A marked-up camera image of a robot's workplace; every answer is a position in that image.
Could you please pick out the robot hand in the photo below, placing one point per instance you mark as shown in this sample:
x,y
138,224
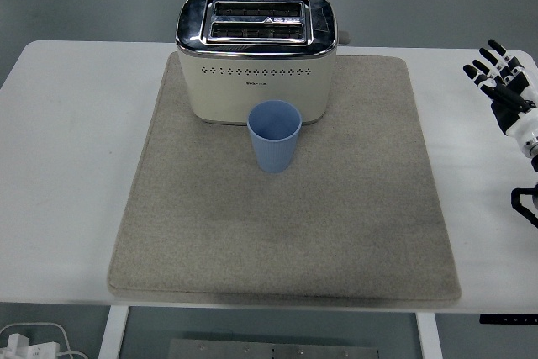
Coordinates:
x,y
515,115

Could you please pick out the blue ribbed plastic cup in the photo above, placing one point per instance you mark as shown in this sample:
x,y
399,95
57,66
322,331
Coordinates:
x,y
273,149

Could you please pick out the black table control panel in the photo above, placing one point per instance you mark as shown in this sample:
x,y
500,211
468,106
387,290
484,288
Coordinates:
x,y
508,319

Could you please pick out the white table leg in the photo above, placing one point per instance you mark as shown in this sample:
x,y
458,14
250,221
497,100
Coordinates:
x,y
112,334
428,338

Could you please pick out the beige felt mat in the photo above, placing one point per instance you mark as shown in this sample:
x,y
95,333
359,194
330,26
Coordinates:
x,y
252,228

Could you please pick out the cream and chrome toaster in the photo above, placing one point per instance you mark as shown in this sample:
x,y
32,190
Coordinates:
x,y
218,90

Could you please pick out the grey metal plate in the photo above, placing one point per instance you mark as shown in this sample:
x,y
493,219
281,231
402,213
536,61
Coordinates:
x,y
273,350

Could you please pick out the white power strip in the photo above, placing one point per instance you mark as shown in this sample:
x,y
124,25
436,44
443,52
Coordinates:
x,y
29,348

